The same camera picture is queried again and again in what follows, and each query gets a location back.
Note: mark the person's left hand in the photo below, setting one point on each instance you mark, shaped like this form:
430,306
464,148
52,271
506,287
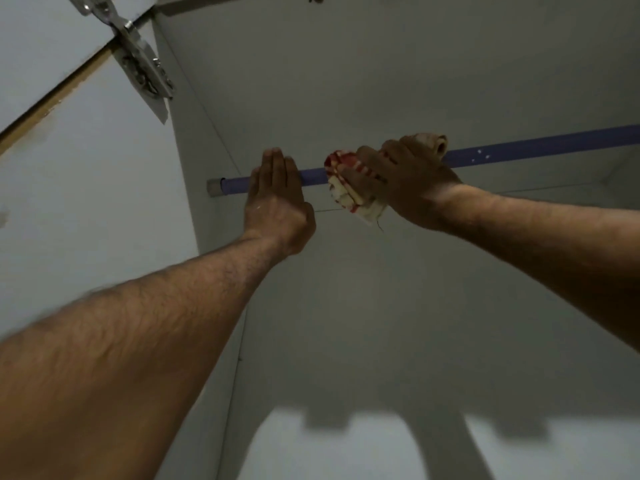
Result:
277,204

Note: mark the person's right hand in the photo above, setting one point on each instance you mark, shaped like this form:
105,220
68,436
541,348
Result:
410,184

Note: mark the red and white cloth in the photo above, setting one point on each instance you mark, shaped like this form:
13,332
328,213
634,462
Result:
350,199

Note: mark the blue wardrobe rod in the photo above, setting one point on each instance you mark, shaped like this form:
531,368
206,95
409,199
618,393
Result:
525,147

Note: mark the person's left forearm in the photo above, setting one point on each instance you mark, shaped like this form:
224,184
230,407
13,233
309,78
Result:
125,354

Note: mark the person's right forearm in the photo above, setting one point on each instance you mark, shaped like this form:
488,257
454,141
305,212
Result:
550,244

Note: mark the metal door hinge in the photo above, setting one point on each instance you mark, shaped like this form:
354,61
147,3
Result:
145,74
95,7

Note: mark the white upper cabinet door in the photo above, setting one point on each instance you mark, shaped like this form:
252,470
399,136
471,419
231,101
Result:
40,54

